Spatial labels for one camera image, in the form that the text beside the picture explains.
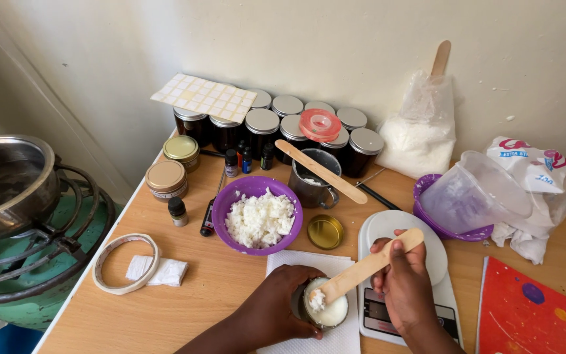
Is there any folded white tissue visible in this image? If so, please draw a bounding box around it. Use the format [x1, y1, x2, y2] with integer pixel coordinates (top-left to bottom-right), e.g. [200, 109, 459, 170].
[125, 254, 189, 288]

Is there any white paper towel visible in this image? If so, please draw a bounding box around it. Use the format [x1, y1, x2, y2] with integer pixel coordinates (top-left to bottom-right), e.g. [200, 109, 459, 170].
[256, 250, 362, 354]

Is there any pink clear tape roll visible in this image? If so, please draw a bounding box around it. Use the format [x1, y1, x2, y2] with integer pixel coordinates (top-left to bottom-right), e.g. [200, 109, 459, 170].
[299, 108, 343, 144]

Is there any purple plastic bowl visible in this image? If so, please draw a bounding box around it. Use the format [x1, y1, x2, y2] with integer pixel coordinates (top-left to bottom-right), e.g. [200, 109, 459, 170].
[413, 173, 495, 243]

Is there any dark dropper bottle white label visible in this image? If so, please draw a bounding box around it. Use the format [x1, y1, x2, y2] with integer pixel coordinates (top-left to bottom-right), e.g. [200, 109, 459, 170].
[167, 197, 189, 228]

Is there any thin metal rod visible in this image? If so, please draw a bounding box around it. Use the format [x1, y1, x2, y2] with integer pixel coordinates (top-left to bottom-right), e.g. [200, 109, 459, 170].
[355, 167, 387, 187]

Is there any gold-lidded tin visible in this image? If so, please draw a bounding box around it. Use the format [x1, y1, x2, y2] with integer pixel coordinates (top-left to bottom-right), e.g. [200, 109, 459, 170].
[162, 135, 201, 174]

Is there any person's left hand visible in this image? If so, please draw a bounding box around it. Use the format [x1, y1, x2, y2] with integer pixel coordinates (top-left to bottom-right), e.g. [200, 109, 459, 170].
[243, 265, 327, 346]

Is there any purple bowl with wax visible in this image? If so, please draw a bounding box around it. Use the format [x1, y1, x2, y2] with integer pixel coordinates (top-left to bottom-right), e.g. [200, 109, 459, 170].
[212, 176, 304, 256]

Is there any metal mug with handle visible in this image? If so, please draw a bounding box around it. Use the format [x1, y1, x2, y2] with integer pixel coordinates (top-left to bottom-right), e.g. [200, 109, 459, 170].
[288, 148, 342, 209]

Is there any white sticker sheet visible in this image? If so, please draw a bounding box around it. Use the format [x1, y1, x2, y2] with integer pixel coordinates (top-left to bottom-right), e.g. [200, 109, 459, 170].
[150, 73, 258, 124]

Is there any black pen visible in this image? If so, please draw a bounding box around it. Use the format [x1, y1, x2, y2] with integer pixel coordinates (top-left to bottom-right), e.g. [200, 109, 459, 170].
[356, 182, 403, 211]

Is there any crumpled white cloth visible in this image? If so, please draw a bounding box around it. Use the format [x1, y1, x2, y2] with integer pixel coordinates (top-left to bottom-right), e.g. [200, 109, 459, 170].
[490, 221, 551, 266]

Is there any long wooden stir stick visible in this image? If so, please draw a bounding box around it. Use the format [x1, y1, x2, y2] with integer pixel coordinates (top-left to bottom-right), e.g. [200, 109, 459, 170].
[274, 139, 368, 205]

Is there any small metal candle tin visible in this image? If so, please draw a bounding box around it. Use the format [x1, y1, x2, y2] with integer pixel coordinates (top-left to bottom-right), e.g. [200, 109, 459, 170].
[290, 276, 350, 330]

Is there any labelled copper-lidded tin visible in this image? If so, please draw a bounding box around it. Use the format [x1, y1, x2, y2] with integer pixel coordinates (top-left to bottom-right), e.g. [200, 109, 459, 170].
[144, 160, 189, 203]

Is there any wax-tipped wooden stir stick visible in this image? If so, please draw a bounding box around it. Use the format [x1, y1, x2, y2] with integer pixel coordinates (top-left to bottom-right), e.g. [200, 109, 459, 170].
[308, 227, 425, 309]

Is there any steel cooking pot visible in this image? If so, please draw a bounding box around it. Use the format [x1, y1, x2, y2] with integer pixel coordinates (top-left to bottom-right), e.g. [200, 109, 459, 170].
[0, 135, 63, 241]

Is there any person's right hand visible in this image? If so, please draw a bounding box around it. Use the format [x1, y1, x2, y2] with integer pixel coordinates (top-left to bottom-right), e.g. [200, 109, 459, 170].
[369, 228, 439, 338]

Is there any white wax flakes heap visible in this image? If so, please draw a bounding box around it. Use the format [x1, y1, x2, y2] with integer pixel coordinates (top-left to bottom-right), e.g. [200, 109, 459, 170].
[224, 187, 296, 249]

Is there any red planet-print notebook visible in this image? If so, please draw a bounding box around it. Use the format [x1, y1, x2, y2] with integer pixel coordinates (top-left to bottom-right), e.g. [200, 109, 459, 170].
[475, 256, 566, 354]

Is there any black gas burner grate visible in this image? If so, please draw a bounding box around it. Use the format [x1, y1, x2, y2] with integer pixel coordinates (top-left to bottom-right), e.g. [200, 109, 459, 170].
[0, 156, 117, 305]

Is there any white digital kitchen scale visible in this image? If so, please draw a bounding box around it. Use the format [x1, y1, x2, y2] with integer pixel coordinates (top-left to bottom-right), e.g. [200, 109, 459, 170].
[358, 210, 463, 348]

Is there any short wooden stick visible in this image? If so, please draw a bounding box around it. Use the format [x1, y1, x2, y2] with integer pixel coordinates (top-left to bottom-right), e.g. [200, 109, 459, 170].
[430, 40, 452, 78]

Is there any clear plastic measuring jug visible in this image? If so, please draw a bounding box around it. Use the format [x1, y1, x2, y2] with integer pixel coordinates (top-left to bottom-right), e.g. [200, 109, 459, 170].
[419, 150, 534, 235]

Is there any white double-sided tape roll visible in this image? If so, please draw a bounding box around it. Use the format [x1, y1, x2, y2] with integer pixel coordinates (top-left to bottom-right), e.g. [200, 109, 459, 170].
[91, 233, 161, 296]

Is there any black probe thermometer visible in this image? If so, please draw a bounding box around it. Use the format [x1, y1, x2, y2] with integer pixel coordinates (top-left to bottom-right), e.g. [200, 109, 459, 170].
[199, 167, 228, 238]

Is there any green-label small oil bottle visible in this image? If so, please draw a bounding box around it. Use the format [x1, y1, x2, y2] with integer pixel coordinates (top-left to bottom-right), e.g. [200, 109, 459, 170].
[260, 143, 275, 172]

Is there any white printed plastic bag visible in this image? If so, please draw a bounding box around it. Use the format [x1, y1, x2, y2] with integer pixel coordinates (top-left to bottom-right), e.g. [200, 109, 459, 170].
[482, 136, 566, 232]

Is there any clear bag of wax flakes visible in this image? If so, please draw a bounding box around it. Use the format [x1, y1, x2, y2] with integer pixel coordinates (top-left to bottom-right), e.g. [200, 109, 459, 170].
[375, 69, 457, 181]

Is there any loose gold tin lid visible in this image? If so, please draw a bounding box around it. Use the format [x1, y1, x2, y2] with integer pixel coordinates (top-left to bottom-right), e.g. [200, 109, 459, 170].
[307, 214, 345, 250]

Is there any white wax in tin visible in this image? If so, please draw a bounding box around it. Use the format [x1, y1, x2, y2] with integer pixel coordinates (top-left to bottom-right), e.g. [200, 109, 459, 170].
[305, 278, 349, 327]

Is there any group of dark silver-lidded jars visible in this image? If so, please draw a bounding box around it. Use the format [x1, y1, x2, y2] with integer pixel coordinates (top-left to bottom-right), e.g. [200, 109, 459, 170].
[172, 88, 385, 179]

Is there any purple-label small oil bottle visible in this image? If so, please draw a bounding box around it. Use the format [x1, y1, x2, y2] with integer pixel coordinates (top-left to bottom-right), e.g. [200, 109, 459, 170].
[224, 149, 239, 179]

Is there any green gas cylinder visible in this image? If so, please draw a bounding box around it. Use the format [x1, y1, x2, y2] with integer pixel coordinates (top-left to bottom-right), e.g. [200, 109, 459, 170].
[0, 193, 124, 331]

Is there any blue plastic container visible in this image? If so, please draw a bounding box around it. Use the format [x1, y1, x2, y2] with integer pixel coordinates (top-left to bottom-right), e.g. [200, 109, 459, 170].
[0, 323, 44, 354]

